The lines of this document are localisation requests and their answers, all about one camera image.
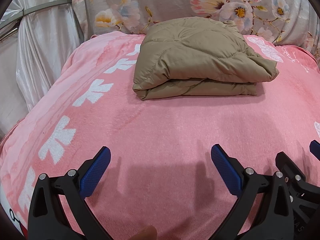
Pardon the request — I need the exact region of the person's left hand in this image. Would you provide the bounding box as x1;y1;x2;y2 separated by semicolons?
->
132;226;158;240

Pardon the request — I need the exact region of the white printed cloth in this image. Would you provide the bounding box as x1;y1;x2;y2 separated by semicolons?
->
0;205;28;240

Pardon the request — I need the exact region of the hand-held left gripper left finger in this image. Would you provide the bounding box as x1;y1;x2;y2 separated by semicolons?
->
27;146;113;240

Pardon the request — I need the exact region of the white silky curtain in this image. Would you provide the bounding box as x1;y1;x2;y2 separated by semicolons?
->
0;0;87;135

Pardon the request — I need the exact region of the pink printed blanket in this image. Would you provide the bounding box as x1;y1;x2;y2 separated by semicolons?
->
0;31;320;240

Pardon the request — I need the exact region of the grey floral quilt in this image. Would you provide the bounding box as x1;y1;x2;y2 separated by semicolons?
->
70;0;320;63

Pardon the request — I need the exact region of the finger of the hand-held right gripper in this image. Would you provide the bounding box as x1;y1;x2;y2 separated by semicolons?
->
309;140;320;161
274;151;320;205

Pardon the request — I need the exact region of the tan quilted jacket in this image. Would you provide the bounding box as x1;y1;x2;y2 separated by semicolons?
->
132;16;280;101

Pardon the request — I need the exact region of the metal curtain rail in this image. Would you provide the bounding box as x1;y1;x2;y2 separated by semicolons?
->
0;0;73;38

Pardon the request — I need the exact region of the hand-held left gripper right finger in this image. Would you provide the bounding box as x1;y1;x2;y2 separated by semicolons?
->
211;144;300;240

